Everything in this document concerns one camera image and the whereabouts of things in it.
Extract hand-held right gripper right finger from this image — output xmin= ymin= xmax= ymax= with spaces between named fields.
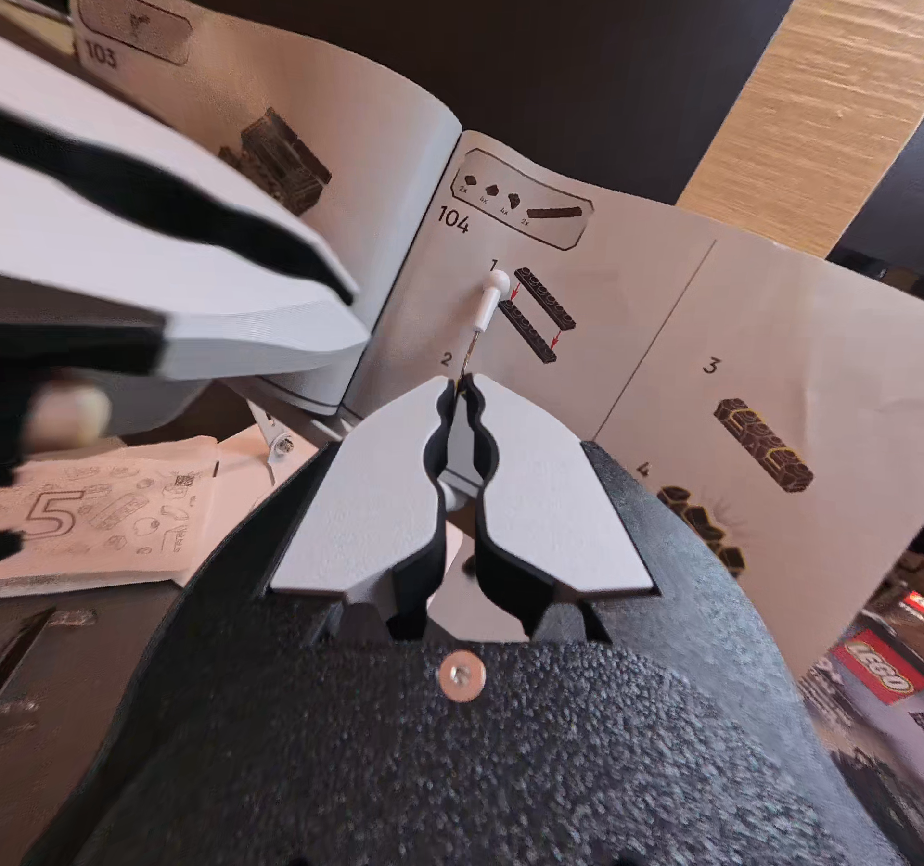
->
xmin=465 ymin=373 xmax=659 ymax=601

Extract clear lego windshield piece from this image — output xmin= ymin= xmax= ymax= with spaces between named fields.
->
xmin=0 ymin=602 xmax=98 ymax=708

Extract white printed paper bag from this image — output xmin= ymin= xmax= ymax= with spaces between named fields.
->
xmin=0 ymin=435 xmax=222 ymax=601

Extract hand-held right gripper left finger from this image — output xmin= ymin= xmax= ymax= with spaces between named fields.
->
xmin=268 ymin=376 xmax=453 ymax=601

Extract lego instruction booklet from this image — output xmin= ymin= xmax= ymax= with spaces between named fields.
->
xmin=65 ymin=0 xmax=924 ymax=681

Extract white booklet stand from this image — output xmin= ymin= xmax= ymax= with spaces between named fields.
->
xmin=203 ymin=266 xmax=516 ymax=521

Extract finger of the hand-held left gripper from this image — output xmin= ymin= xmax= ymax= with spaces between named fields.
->
xmin=0 ymin=178 xmax=372 ymax=379
xmin=0 ymin=38 xmax=358 ymax=307

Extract lego set box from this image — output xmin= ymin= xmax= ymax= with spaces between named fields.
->
xmin=797 ymin=575 xmax=924 ymax=866

